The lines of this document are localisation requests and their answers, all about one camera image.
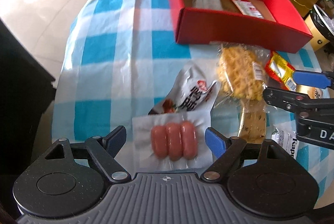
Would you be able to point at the gold biscuit packet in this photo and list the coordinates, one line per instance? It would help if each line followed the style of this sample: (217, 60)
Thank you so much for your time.
(253, 121)

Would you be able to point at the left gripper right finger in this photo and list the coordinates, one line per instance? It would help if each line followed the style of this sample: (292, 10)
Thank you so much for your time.
(227, 152)

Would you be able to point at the vacuum packed sausages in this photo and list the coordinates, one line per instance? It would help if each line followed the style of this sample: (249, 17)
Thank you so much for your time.
(171, 141)

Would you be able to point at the blue white checkered tablecloth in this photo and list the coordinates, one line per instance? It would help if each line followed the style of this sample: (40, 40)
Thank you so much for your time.
(121, 59)

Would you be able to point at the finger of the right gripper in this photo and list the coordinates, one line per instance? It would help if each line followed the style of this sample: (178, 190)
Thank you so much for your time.
(314, 79)
(297, 102)

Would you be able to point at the round steamed cake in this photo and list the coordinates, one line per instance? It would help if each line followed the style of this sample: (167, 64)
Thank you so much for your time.
(312, 92)

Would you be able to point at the red white spicy strip packet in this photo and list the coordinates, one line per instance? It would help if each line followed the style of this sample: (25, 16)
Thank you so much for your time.
(255, 9)

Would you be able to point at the white black chicken snack packet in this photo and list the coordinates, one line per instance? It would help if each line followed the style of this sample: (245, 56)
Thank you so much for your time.
(192, 91)

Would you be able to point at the red cardboard box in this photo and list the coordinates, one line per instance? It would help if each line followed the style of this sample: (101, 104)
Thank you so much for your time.
(288, 33)

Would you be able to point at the yellow trash bin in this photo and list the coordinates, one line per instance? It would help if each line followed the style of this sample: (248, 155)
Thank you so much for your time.
(321, 27)

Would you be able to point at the red yellow snack packet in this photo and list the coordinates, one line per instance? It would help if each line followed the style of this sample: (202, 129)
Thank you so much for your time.
(281, 71)

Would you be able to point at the yellow waffle snack bag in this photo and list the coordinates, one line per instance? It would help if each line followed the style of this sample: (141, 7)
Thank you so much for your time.
(241, 72)

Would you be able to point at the white Kapro snack packet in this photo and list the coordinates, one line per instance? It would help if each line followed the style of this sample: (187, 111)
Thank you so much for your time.
(287, 140)

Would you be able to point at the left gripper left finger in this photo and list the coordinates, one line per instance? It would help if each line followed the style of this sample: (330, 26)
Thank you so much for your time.
(103, 151)

